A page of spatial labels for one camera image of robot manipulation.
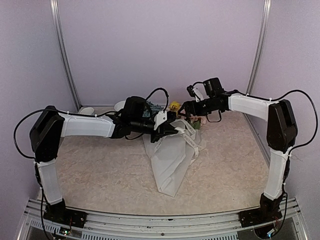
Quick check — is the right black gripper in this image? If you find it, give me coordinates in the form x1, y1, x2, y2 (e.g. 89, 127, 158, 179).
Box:
178, 96, 221, 117

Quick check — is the yellow fake flower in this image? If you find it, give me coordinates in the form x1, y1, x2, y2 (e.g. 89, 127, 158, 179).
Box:
169, 101, 182, 113

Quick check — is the pink fake rose stem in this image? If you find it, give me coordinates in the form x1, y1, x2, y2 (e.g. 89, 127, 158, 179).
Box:
185, 115, 207, 130

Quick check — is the blue hydrangea fake flower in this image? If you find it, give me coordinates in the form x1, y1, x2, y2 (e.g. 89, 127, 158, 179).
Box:
142, 101, 163, 118

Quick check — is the cream ribbon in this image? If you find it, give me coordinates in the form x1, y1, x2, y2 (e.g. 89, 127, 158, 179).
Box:
149, 119, 204, 165

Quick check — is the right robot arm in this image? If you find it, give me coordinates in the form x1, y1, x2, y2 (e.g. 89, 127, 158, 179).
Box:
177, 77, 319, 240

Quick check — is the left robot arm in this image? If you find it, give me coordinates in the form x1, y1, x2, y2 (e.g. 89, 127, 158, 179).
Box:
29, 96, 179, 228

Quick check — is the white bowl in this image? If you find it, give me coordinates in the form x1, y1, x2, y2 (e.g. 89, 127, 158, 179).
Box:
113, 100, 126, 112

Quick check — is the light blue mug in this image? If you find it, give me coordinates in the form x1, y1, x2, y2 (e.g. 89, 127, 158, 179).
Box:
78, 107, 95, 115

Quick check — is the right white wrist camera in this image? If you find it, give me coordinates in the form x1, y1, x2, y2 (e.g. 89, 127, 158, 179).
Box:
186, 81, 204, 103

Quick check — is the aluminium front rail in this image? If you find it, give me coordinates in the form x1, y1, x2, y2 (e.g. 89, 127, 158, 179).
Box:
15, 198, 311, 240

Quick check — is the right aluminium frame post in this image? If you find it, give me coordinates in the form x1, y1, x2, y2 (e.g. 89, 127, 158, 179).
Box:
245, 0, 272, 94

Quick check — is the aluminium frame post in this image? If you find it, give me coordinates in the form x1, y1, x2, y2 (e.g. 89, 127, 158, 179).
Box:
49, 0, 82, 111
245, 0, 272, 94

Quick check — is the left aluminium frame post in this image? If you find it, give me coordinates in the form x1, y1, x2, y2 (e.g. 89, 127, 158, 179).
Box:
49, 0, 82, 111

